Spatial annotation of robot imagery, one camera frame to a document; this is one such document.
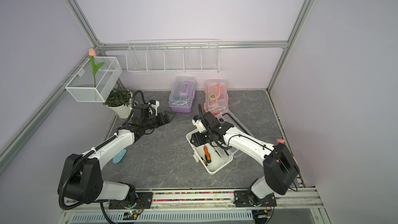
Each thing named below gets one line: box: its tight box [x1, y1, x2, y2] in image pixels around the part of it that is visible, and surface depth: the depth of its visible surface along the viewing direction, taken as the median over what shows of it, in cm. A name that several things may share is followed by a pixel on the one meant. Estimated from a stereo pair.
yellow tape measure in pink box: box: [208, 92, 217, 102], surface depth 108 cm
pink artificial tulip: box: [88, 47, 105, 88], surface depth 86 cm
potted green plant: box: [102, 87, 134, 119], surface depth 96 cm
